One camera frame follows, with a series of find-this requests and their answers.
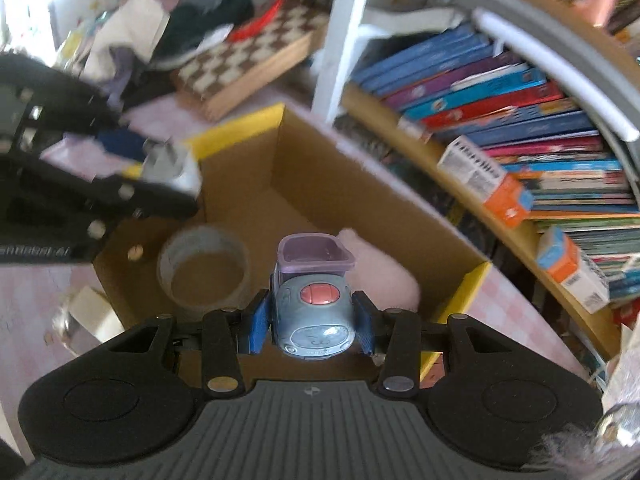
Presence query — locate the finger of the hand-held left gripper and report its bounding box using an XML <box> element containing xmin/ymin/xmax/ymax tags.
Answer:
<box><xmin>42</xmin><ymin>154</ymin><xmax>202</xmax><ymax>221</ymax></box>
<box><xmin>64</xmin><ymin>127</ymin><xmax>149</xmax><ymax>162</ymax></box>

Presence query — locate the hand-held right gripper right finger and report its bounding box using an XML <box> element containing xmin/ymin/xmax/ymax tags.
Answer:
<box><xmin>351</xmin><ymin>290</ymin><xmax>497</xmax><ymax>396</ymax></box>

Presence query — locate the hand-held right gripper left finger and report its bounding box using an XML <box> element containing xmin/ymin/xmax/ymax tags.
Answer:
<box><xmin>107</xmin><ymin>288</ymin><xmax>274</xmax><ymax>395</ymax></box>

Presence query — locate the white grey plug adapter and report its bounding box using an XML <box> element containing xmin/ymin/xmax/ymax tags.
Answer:
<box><xmin>122</xmin><ymin>141</ymin><xmax>203</xmax><ymax>197</ymax></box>

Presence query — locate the grey blue toy car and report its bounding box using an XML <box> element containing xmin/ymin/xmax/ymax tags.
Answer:
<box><xmin>270</xmin><ymin>233</ymin><xmax>359</xmax><ymax>359</ymax></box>

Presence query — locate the cardboard box with yellow edges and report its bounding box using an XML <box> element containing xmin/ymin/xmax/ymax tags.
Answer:
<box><xmin>92</xmin><ymin>102</ymin><xmax>494</xmax><ymax>382</ymax></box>

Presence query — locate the pink plush toy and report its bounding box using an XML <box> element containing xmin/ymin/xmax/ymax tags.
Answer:
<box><xmin>338</xmin><ymin>228</ymin><xmax>422</xmax><ymax>312</ymax></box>

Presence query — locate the clear tape roll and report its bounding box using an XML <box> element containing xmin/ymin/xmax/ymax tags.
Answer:
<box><xmin>157</xmin><ymin>225</ymin><xmax>252</xmax><ymax>312</ymax></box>

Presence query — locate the white foam block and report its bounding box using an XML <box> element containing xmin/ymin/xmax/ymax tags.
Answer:
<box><xmin>69</xmin><ymin>285</ymin><xmax>127</xmax><ymax>345</ymax></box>

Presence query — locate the pile of clothes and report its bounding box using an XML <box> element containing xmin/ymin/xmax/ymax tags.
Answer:
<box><xmin>50</xmin><ymin>0</ymin><xmax>257</xmax><ymax>107</ymax></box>

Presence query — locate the wooden chessboard box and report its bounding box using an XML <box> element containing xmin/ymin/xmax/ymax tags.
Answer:
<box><xmin>171</xmin><ymin>4</ymin><xmax>332</xmax><ymax>122</ymax></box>

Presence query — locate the red plastic item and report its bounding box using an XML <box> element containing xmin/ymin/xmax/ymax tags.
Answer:
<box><xmin>227</xmin><ymin>0</ymin><xmax>293</xmax><ymax>43</ymax></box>

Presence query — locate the white orange carton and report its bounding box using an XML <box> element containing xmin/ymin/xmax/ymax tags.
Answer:
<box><xmin>537</xmin><ymin>225</ymin><xmax>612</xmax><ymax>315</ymax></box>
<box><xmin>437</xmin><ymin>135</ymin><xmax>534</xmax><ymax>230</ymax></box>

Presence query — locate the purple fuzzy item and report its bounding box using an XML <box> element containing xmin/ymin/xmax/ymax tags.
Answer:
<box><xmin>527</xmin><ymin>422</ymin><xmax>608</xmax><ymax>468</ymax></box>

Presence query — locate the white bookshelf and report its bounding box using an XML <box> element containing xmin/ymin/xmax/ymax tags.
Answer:
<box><xmin>310</xmin><ymin>0</ymin><xmax>640</xmax><ymax>376</ymax></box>

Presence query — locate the row of colourful books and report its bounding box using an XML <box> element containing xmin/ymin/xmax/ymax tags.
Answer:
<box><xmin>349</xmin><ymin>22</ymin><xmax>640</xmax><ymax>306</ymax></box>

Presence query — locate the white tube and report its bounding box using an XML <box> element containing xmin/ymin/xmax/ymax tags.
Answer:
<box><xmin>472</xmin><ymin>7</ymin><xmax>640</xmax><ymax>143</ymax></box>

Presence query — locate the grey curved rail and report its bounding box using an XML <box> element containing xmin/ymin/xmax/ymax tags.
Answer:
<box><xmin>432</xmin><ymin>0</ymin><xmax>640</xmax><ymax>171</ymax></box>

